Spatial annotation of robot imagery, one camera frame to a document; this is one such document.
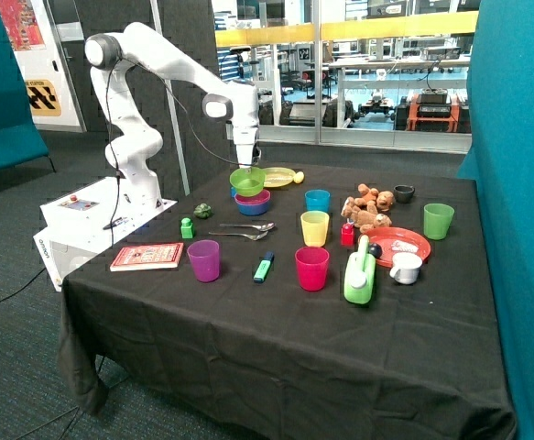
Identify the small black bowl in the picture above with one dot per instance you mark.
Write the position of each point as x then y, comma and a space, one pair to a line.
404, 193

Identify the purple plastic cup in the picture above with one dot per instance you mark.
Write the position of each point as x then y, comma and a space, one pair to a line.
204, 256

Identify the upper brown teddy bear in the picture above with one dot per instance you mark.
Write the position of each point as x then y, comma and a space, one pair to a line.
383, 200

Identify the dark blue ball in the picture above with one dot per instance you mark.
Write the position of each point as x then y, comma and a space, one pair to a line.
375, 250

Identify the green toy block figure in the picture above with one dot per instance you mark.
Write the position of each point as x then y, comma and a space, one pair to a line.
187, 228

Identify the lower brown teddy bear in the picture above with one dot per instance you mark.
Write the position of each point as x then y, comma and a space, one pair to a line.
364, 215

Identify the green plastic cup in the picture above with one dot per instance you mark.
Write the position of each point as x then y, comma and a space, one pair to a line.
437, 218

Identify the brown teddy bear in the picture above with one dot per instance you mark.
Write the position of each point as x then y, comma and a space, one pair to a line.
364, 215
383, 200

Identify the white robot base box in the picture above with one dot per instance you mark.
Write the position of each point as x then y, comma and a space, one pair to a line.
82, 224

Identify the green highlighter marker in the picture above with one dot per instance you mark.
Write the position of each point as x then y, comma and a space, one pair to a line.
263, 268

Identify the lower metal spoon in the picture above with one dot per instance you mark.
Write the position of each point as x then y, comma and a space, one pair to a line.
252, 237

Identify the white mug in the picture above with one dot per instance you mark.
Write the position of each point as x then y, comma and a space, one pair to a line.
405, 268

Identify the pink plastic bowl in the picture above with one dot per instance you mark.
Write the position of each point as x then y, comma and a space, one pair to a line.
260, 198

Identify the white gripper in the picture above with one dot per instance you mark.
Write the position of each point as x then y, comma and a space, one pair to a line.
247, 152

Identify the yellow plastic plate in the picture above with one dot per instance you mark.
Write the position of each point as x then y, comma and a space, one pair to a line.
278, 176

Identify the red book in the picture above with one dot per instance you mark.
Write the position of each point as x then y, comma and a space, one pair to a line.
148, 257

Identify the yellow plastic cup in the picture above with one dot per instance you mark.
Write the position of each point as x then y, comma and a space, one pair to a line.
314, 225

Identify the green plastic bowl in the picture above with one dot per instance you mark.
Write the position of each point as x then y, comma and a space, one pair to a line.
248, 182

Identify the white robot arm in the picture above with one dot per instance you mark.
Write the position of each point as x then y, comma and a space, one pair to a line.
112, 55

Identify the blue plastic bowl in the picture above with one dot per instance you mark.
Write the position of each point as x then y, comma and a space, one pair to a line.
252, 209

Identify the upper metal spoon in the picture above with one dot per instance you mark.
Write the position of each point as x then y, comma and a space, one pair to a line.
259, 227

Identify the black tablecloth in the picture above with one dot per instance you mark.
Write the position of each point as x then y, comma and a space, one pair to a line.
418, 362

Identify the pink plastic cup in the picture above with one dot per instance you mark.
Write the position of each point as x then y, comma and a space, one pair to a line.
312, 265

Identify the red wall poster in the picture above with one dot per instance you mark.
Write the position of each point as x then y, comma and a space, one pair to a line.
21, 25

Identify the dark green toy frog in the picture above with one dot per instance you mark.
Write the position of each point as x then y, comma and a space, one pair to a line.
203, 211

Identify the yellow black sign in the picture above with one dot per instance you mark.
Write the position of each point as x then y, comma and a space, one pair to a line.
43, 98

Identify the yellow plastic lemon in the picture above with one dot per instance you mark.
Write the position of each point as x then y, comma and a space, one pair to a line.
299, 177

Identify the red toy block figure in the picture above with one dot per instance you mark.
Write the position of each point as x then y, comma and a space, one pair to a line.
347, 235

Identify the orange mobile robot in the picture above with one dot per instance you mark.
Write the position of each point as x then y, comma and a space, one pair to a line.
434, 110

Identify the green plastic watering jug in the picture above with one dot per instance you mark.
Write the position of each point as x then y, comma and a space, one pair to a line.
359, 276

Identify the teal partition right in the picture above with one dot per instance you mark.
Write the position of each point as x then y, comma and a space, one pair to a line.
500, 87

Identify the red plastic plate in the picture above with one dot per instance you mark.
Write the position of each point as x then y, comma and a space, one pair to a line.
393, 239

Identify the blue plastic cup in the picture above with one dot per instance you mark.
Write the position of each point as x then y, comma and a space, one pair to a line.
317, 200

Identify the metal spoon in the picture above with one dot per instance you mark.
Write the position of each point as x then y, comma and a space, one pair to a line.
259, 227
252, 237

